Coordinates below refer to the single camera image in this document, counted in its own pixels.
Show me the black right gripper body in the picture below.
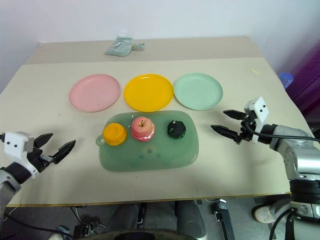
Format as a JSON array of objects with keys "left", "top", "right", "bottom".
[{"left": 234, "top": 112, "right": 258, "bottom": 145}]

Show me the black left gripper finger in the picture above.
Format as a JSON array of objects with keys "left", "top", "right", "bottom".
[
  {"left": 33, "top": 132, "right": 54, "bottom": 153},
  {"left": 51, "top": 139, "right": 77, "bottom": 165}
]

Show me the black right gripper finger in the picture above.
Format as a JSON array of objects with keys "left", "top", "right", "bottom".
[
  {"left": 210, "top": 125, "right": 242, "bottom": 141},
  {"left": 223, "top": 109, "right": 248, "bottom": 121}
]

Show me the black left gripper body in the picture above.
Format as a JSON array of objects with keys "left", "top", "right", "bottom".
[{"left": 24, "top": 147, "right": 56, "bottom": 174}]

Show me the mint green plate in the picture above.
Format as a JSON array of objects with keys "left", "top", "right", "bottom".
[{"left": 173, "top": 72, "right": 224, "bottom": 111}]

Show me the dark green avocado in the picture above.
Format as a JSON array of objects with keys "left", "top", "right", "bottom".
[{"left": 167, "top": 120, "right": 186, "bottom": 139}]

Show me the orange fruit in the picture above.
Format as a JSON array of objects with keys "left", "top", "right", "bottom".
[{"left": 102, "top": 122, "right": 128, "bottom": 147}]

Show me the pink plate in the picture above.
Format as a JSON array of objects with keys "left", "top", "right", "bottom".
[{"left": 69, "top": 73, "right": 121, "bottom": 113}]

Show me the yellow plate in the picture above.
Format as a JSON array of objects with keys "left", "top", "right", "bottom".
[{"left": 123, "top": 73, "right": 174, "bottom": 112}]

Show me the blue water bottle cap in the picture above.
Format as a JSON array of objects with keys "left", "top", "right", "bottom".
[{"left": 279, "top": 72, "right": 295, "bottom": 88}]

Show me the green translucent cutting board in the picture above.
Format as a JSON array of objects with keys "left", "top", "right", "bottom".
[{"left": 95, "top": 110, "right": 200, "bottom": 173}]

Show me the purple fabric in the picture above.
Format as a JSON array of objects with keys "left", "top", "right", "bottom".
[{"left": 276, "top": 41, "right": 320, "bottom": 131}]

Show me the beige table mat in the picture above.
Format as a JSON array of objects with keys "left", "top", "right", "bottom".
[{"left": 0, "top": 57, "right": 316, "bottom": 208}]

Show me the pink red apple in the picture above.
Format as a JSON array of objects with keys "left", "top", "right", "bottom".
[{"left": 131, "top": 116, "right": 156, "bottom": 142}]

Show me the white shoe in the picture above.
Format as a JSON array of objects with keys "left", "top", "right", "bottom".
[{"left": 252, "top": 204, "right": 278, "bottom": 224}]

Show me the dark rounded robot leg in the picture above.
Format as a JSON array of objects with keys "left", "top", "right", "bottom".
[
  {"left": 174, "top": 199, "right": 207, "bottom": 238},
  {"left": 104, "top": 203, "right": 140, "bottom": 235}
]

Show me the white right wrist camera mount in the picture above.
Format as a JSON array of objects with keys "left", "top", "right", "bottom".
[{"left": 243, "top": 96, "right": 270, "bottom": 144}]

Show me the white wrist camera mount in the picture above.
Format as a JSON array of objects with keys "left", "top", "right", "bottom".
[
  {"left": 243, "top": 96, "right": 270, "bottom": 144},
  {"left": 4, "top": 131, "right": 40, "bottom": 179}
]

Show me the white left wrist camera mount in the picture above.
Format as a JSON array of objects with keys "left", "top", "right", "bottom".
[{"left": 4, "top": 131, "right": 40, "bottom": 179}]

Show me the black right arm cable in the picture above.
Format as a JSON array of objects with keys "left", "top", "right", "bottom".
[{"left": 243, "top": 117, "right": 320, "bottom": 145}]

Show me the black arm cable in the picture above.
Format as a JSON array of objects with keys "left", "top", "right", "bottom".
[
  {"left": 243, "top": 117, "right": 320, "bottom": 145},
  {"left": 0, "top": 211, "right": 76, "bottom": 237}
]

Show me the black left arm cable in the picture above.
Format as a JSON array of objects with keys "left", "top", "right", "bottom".
[{"left": 0, "top": 211, "right": 76, "bottom": 237}]

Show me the black table leg bracket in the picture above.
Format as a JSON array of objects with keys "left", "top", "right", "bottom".
[{"left": 212, "top": 198, "right": 235, "bottom": 240}]

